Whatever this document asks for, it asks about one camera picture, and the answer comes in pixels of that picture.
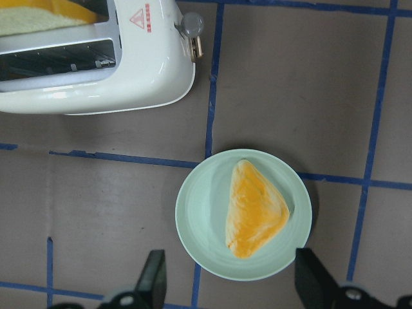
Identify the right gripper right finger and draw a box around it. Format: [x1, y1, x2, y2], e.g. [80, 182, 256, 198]
[294, 248, 383, 308]

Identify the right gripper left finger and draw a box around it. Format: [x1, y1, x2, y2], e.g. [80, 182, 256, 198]
[99, 250, 167, 308]

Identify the white toaster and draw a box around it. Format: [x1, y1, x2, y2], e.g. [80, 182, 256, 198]
[1, 1, 205, 115]

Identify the bread slice in toaster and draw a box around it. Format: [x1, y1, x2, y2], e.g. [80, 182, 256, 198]
[1, 1, 99, 37]

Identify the triangular bread on plate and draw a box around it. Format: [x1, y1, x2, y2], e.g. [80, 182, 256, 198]
[225, 159, 290, 259]

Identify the light green plate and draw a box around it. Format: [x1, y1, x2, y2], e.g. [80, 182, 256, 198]
[175, 149, 312, 281]

